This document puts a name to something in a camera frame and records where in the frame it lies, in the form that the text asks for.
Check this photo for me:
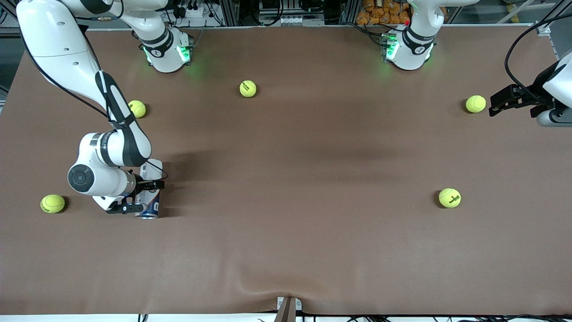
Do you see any white blue tennis ball can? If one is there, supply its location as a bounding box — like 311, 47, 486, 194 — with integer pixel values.
133, 159, 164, 220

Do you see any bag of orange items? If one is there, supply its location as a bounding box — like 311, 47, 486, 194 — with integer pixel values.
356, 0, 412, 25

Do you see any white power strip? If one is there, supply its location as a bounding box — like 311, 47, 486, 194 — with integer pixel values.
178, 4, 210, 19

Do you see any grey equipment unit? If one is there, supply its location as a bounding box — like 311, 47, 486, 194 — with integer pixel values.
258, 13, 325, 26

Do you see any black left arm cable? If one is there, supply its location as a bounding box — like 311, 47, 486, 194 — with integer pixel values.
505, 13, 572, 106

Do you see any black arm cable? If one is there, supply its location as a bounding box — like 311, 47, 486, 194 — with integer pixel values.
17, 18, 168, 182
505, 13, 572, 106

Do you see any aluminium frame rack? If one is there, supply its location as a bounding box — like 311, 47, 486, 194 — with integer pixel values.
0, 0, 572, 36

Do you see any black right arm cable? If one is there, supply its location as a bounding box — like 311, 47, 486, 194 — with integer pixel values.
17, 18, 168, 182

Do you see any metal mount bracket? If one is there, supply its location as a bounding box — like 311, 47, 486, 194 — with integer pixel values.
273, 296, 303, 322

